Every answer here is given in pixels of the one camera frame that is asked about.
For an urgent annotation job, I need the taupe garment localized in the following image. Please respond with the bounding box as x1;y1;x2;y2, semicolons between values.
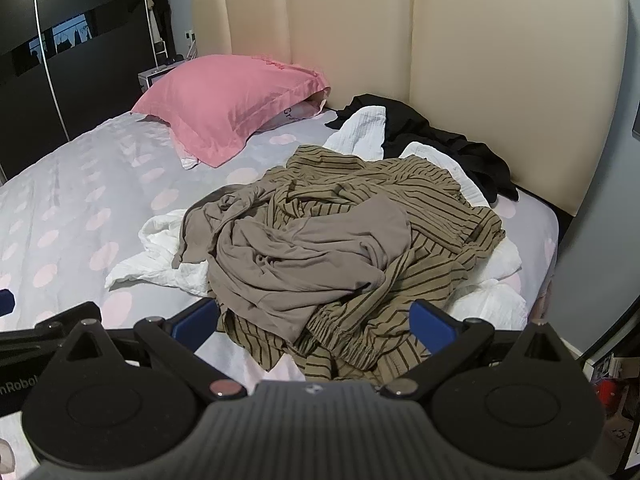
171;182;413;346

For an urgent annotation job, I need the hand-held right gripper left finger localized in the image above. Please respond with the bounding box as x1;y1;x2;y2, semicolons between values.
54;299;247;402

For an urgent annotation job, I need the olive striped garment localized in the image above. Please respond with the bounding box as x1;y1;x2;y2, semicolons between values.
215;144;507;386

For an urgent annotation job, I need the black wardrobe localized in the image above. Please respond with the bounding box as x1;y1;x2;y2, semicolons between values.
0;0;168;181

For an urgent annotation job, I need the black garment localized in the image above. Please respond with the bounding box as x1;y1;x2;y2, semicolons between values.
325;94;520;206

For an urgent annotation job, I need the pink pillow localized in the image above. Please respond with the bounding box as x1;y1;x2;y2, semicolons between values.
131;54;332;168

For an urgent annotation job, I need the beige padded headboard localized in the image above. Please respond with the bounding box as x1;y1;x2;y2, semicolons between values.
191;0;630;218

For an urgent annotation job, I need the white nightstand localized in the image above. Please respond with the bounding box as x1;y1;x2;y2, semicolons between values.
137;55;193;93

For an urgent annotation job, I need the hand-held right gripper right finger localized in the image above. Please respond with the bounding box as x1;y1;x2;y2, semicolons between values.
377;299;576;403

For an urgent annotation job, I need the white crinkled garment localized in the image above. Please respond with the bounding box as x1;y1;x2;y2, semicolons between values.
104;105;528;333

